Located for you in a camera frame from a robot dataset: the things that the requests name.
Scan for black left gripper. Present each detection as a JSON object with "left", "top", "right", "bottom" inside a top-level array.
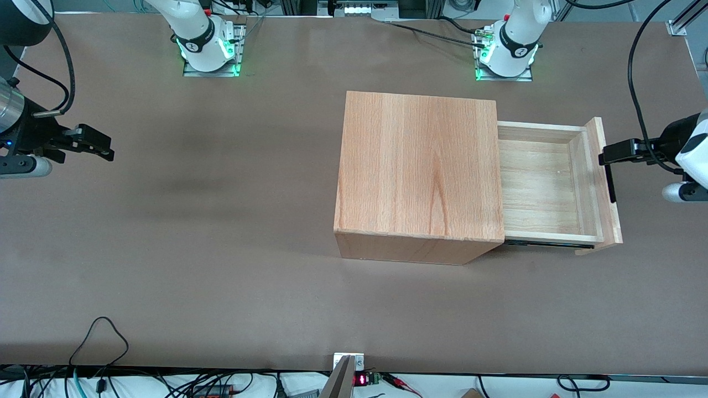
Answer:
[{"left": 599, "top": 113, "right": 701, "bottom": 167}]

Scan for black cable on table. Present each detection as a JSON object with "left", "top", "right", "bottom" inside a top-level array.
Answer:
[{"left": 384, "top": 17, "right": 487, "bottom": 48}]

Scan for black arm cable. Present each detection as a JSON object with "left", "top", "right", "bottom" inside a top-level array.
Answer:
[
  {"left": 0, "top": 0, "right": 77, "bottom": 118},
  {"left": 627, "top": 0, "right": 684, "bottom": 175},
  {"left": 564, "top": 0, "right": 637, "bottom": 11}
]

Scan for thin black looped cable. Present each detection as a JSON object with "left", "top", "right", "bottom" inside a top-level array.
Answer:
[{"left": 68, "top": 316, "right": 129, "bottom": 368}]

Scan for small metal bracket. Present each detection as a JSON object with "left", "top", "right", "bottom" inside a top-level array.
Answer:
[{"left": 334, "top": 352, "right": 366, "bottom": 372}]

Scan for black drawer slide rail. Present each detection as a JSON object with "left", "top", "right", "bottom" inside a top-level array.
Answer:
[{"left": 504, "top": 238, "right": 596, "bottom": 250}]

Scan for light wooden drawer cabinet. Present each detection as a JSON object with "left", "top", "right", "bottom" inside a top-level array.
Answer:
[{"left": 334, "top": 90, "right": 507, "bottom": 266}]

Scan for light wooden drawer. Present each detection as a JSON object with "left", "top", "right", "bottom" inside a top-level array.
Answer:
[{"left": 496, "top": 116, "right": 624, "bottom": 256}]

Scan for aluminium frame profile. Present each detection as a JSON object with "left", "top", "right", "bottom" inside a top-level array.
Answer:
[
  {"left": 667, "top": 0, "right": 708, "bottom": 37},
  {"left": 279, "top": 0, "right": 332, "bottom": 16}
]

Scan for red clip leads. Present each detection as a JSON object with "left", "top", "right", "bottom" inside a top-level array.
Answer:
[{"left": 382, "top": 373, "right": 424, "bottom": 397}]

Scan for orange black device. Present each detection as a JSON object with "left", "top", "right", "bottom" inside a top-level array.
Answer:
[{"left": 191, "top": 383, "right": 236, "bottom": 398}]

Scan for right wrist camera grey black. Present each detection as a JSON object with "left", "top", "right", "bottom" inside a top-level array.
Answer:
[{"left": 0, "top": 155, "right": 54, "bottom": 179}]

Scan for black drawer handle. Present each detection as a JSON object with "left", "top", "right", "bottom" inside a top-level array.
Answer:
[{"left": 603, "top": 163, "right": 618, "bottom": 204}]

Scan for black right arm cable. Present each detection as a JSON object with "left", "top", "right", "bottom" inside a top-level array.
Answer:
[{"left": 0, "top": 0, "right": 77, "bottom": 118}]

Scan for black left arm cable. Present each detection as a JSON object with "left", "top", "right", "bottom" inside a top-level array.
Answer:
[
  {"left": 627, "top": 0, "right": 684, "bottom": 175},
  {"left": 564, "top": 0, "right": 637, "bottom": 11}
]

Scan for white power strip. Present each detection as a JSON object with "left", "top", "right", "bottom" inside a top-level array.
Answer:
[{"left": 332, "top": 0, "right": 400, "bottom": 18}]

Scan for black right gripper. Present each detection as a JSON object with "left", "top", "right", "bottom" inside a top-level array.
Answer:
[{"left": 0, "top": 107, "right": 116, "bottom": 166}]

